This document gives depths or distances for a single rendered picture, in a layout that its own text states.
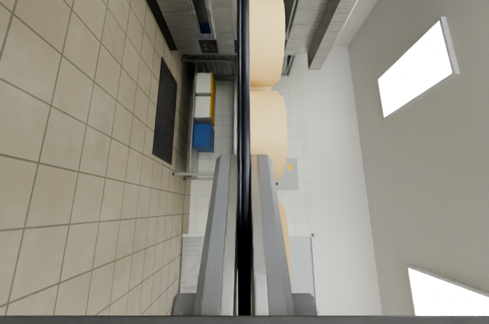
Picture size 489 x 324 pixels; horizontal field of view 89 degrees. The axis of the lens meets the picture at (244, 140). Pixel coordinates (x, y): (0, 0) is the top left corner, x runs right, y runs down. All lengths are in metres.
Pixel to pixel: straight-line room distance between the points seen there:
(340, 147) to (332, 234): 1.44
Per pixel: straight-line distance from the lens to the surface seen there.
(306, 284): 4.46
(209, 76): 4.13
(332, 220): 4.42
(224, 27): 3.15
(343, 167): 4.56
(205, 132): 3.76
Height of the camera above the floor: 1.00
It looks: level
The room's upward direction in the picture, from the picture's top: 90 degrees clockwise
